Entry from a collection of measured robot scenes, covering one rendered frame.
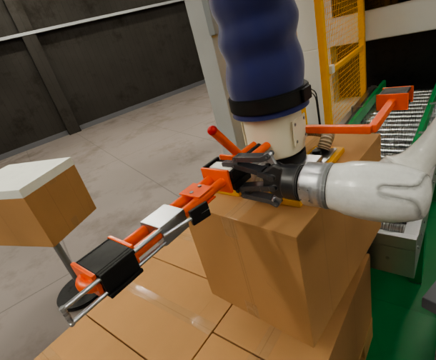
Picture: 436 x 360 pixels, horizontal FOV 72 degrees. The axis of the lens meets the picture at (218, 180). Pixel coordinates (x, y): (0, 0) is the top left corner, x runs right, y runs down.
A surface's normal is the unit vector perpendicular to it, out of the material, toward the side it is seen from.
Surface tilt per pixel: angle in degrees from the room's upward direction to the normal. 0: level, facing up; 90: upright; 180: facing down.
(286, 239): 90
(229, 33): 68
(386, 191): 56
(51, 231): 90
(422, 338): 0
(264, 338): 0
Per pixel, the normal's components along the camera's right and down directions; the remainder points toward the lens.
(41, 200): 0.92, -0.07
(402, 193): -0.43, -0.04
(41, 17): 0.57, 0.25
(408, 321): -0.24, -0.86
